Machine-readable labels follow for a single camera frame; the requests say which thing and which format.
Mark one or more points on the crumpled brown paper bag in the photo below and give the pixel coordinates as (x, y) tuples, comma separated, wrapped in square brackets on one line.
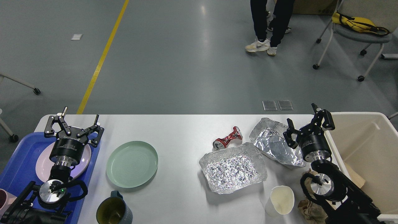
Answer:
[(312, 213)]

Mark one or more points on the dark teal mug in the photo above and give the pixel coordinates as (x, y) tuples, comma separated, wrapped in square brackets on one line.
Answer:
[(114, 210)]

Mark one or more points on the green plate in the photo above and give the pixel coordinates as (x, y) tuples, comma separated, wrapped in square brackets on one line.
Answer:
[(132, 164)]

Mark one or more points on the right floor plate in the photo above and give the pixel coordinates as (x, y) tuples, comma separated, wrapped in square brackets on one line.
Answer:
[(285, 105)]

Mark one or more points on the grey chair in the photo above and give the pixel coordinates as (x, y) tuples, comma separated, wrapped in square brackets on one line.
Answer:
[(382, 13)]

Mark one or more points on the pink plate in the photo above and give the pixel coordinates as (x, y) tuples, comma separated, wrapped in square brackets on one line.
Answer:
[(44, 164)]

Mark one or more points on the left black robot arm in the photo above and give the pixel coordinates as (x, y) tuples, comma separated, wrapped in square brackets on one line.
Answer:
[(45, 203)]

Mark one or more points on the front foil tray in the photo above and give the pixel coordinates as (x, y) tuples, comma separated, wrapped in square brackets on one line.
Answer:
[(234, 168)]

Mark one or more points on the pink mug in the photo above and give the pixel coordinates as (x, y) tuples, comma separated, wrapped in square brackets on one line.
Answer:
[(6, 199)]

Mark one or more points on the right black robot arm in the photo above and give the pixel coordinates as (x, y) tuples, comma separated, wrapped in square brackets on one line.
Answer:
[(339, 197)]

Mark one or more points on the yellow bag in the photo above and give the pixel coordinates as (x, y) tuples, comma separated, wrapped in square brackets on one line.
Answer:
[(359, 24)]

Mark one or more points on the lower left caster leg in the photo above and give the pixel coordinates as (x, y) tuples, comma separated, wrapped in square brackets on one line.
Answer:
[(11, 136)]

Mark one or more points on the floor plate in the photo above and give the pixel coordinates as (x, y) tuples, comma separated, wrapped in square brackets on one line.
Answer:
[(285, 105), (269, 105)]

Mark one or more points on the chair leg with caster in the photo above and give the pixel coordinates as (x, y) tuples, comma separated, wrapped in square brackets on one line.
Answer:
[(22, 82)]

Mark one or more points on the rear foil tray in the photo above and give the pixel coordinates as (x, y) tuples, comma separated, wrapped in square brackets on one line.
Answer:
[(267, 135)]

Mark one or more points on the person in black trousers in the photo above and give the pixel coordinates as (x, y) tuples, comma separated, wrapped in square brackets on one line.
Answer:
[(269, 36)]

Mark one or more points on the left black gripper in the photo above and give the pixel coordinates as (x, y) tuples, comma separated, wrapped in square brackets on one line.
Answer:
[(67, 145)]

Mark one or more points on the cardboard box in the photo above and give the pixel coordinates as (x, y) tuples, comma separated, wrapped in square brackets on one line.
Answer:
[(314, 7)]

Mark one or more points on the beige plastic bin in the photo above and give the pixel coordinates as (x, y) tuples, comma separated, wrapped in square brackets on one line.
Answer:
[(368, 143)]

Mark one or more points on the white paper cup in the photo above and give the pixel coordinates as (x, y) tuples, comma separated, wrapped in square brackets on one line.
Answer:
[(280, 202)]

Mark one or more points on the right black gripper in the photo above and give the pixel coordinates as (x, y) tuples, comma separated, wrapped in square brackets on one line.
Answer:
[(310, 138)]

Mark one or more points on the crushed red can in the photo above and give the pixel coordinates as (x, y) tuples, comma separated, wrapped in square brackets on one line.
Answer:
[(222, 143)]

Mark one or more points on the left floor plate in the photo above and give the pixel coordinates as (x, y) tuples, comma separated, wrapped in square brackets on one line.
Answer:
[(269, 105)]

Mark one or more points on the foil tray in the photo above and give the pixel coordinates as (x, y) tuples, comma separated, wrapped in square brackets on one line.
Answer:
[(267, 135), (234, 168)]

